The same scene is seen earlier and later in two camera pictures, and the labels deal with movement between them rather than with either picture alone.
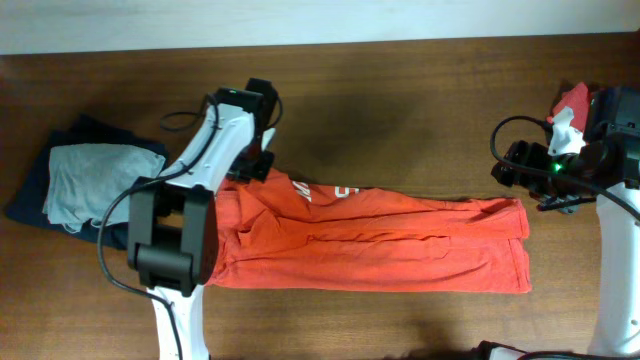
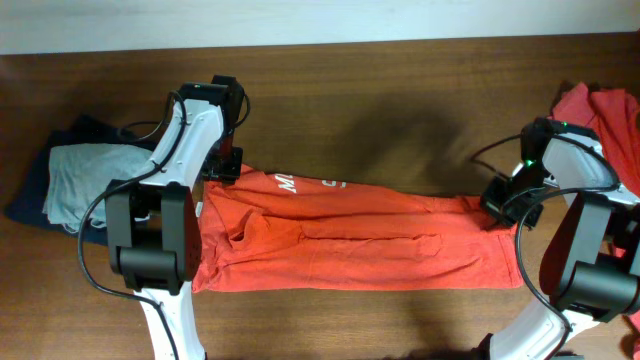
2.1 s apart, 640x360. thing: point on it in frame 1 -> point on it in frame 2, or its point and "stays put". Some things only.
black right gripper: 523,179 -> 497,213
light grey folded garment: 85,179 stays put
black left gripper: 261,172 -> 231,172
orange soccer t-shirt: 287,231 stays put
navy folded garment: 29,197 stays put
